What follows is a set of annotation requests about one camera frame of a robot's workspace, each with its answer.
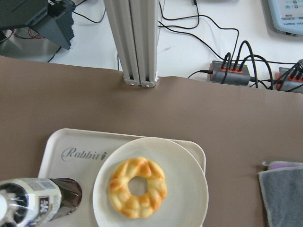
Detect dark tea bottle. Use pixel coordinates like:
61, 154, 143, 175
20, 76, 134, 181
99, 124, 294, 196
0, 178, 82, 227

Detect white round plate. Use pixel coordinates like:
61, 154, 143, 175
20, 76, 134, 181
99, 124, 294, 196
93, 138, 208, 227

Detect grey usb hub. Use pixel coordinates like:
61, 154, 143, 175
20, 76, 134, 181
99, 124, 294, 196
275, 67, 303, 94
209, 61, 250, 86

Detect braided ring donut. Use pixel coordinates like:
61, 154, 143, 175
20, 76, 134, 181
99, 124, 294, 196
108, 157, 167, 219

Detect aluminium frame post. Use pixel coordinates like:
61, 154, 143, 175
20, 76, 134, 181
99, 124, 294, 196
104, 0, 159, 88

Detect cream serving tray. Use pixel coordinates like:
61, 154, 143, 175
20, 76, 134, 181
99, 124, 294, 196
37, 128, 206, 185

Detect right teach pendant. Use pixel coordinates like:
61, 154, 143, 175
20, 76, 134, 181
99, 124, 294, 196
261, 0, 303, 36

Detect grey folded cloth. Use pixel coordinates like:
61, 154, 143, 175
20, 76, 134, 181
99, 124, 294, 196
258, 161, 303, 227

